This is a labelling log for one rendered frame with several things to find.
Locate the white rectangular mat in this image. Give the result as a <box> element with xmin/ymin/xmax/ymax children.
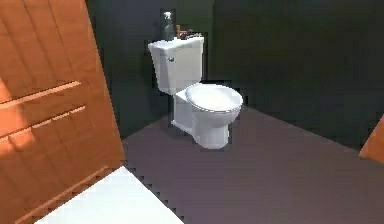
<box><xmin>34</xmin><ymin>165</ymin><xmax>185</xmax><ymax>224</ymax></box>

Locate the brown wooden door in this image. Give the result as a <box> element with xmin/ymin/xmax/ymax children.
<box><xmin>0</xmin><ymin>0</ymin><xmax>126</xmax><ymax>224</ymax></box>

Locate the dark spray bottle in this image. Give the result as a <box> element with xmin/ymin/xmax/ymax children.
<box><xmin>161</xmin><ymin>11</ymin><xmax>176</xmax><ymax>42</ymax></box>

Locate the brown wooden cabinet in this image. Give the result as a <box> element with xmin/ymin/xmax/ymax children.
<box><xmin>358</xmin><ymin>114</ymin><xmax>384</xmax><ymax>164</ymax></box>

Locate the small dark red object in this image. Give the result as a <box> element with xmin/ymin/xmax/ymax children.
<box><xmin>175</xmin><ymin>24</ymin><xmax>203</xmax><ymax>40</ymax></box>

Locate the white toilet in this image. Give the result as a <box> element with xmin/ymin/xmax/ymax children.
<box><xmin>147</xmin><ymin>36</ymin><xmax>244</xmax><ymax>150</ymax></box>

